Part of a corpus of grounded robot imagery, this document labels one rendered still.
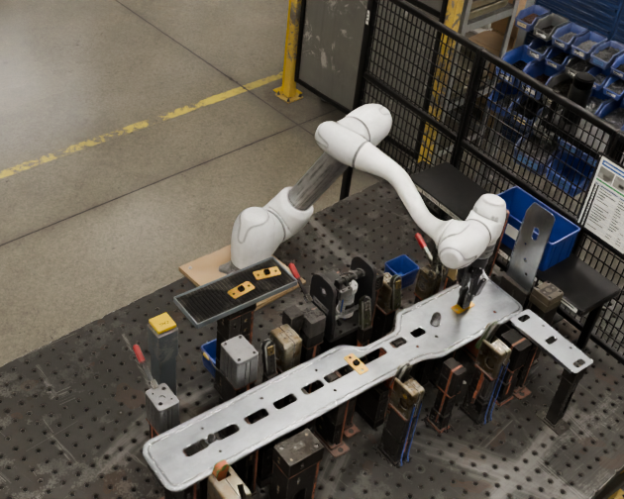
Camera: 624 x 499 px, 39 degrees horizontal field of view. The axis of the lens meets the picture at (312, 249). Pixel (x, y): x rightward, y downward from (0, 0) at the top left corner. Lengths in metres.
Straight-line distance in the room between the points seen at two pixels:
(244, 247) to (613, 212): 1.32
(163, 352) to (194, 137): 2.98
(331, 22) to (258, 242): 2.43
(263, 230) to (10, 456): 1.17
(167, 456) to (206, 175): 2.89
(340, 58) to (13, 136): 2.02
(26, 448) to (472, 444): 1.44
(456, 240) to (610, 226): 0.77
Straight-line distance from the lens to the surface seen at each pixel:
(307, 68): 5.71
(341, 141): 2.87
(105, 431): 2.93
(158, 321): 2.60
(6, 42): 6.58
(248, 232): 3.24
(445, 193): 3.45
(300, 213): 3.34
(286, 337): 2.68
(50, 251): 4.65
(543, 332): 3.01
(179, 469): 2.46
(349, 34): 5.33
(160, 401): 2.53
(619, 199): 3.13
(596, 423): 3.23
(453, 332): 2.91
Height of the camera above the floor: 3.00
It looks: 40 degrees down
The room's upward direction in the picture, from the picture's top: 7 degrees clockwise
